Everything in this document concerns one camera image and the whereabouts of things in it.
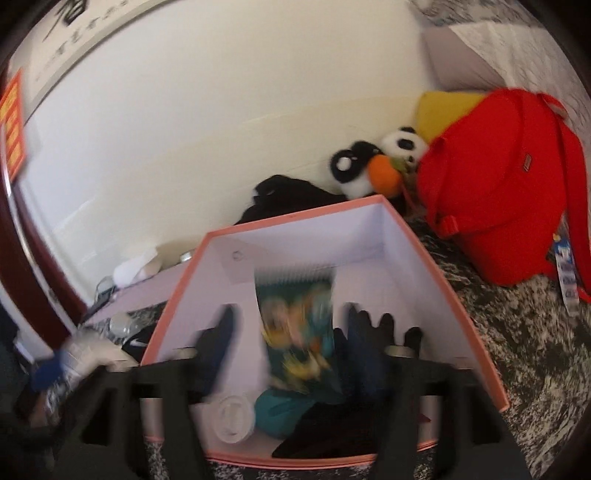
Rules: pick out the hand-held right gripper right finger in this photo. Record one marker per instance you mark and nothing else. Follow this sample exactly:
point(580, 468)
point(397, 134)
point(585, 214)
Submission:
point(361, 350)

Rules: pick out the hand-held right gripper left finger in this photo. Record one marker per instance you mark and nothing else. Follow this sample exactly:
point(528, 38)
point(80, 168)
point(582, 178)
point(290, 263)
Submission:
point(219, 342)

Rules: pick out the colourful spiral notebook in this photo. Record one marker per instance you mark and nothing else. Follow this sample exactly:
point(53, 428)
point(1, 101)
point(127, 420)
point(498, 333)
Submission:
point(295, 323)

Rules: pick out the pink storage box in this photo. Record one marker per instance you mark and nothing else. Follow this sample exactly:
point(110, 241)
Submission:
point(323, 240)

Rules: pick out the white round lid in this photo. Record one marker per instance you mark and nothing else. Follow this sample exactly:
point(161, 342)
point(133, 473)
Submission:
point(234, 417)

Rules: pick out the black cap with white logo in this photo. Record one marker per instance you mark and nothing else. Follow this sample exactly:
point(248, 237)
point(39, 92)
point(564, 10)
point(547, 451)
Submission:
point(138, 350)

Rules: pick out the lavender box lid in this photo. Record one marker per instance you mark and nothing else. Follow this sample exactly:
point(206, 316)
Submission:
point(147, 295)

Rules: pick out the teal cloth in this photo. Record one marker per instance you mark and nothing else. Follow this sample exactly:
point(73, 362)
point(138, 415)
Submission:
point(277, 410)

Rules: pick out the black cloth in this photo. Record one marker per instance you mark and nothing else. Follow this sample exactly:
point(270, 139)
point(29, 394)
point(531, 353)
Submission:
point(323, 434)

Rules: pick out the small metal can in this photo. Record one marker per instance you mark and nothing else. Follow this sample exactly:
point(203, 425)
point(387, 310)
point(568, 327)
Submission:
point(187, 256)

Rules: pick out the clear plastic bottle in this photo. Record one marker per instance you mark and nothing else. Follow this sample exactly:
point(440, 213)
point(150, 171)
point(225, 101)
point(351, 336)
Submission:
point(121, 324)

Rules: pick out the white cloth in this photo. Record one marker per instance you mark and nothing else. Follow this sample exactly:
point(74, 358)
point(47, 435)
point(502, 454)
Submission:
point(134, 270)

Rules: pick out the white and blue blurred object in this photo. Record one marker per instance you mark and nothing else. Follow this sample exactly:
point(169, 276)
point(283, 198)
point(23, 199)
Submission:
point(83, 353)

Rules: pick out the black garment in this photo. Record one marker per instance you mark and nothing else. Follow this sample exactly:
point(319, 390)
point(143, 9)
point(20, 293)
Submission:
point(286, 194)

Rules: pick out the black and white plush toy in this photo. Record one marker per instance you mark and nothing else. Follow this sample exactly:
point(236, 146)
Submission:
point(354, 181)

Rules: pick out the orange plush fruit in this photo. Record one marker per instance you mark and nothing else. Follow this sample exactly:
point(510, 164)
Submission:
point(384, 175)

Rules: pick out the panda plush toy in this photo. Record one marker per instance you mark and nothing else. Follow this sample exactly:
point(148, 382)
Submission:
point(402, 143)

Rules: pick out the dark blurred object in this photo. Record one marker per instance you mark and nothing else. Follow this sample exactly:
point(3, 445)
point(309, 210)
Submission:
point(23, 424)

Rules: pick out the red backpack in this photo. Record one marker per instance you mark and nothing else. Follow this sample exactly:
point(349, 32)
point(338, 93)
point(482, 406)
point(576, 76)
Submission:
point(498, 184)

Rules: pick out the blue and white hang tag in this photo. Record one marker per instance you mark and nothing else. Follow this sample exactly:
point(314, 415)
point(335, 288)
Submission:
point(566, 272)

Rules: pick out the yellow pillow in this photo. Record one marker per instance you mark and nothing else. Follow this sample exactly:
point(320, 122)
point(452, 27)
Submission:
point(438, 115)

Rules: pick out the grey pillow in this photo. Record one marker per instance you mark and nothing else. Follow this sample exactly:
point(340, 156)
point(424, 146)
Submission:
point(457, 60)

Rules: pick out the framed calligraphy scroll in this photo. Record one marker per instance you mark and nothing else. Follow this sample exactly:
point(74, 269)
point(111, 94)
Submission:
point(83, 41)

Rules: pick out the white patterned bedding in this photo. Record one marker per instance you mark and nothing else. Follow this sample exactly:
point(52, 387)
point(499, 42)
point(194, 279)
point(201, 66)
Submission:
point(517, 46)

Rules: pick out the dark red wooden door frame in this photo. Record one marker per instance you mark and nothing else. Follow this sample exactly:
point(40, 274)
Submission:
point(32, 258)

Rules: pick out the red and yellow wall poster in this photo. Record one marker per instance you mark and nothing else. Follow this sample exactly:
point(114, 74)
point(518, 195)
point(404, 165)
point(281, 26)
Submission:
point(13, 124)

